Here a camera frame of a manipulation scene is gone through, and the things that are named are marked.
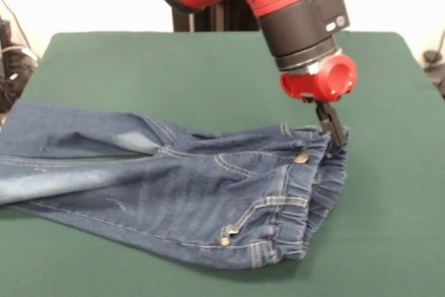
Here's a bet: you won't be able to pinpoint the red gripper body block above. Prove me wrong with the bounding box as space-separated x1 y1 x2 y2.
280 51 358 104

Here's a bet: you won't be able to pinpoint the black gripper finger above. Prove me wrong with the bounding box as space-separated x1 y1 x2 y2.
314 100 348 147

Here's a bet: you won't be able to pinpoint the blue denim jeans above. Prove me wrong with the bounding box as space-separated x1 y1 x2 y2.
0 98 350 272

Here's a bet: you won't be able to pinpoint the dark green table cloth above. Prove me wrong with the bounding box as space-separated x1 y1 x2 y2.
0 31 445 297

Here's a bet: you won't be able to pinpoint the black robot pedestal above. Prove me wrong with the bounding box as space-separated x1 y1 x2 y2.
172 0 261 33

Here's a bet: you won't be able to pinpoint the black cable with plug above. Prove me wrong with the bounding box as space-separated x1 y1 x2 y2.
422 29 445 99

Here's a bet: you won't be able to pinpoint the black cable bundle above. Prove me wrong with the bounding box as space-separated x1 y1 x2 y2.
0 18 40 114

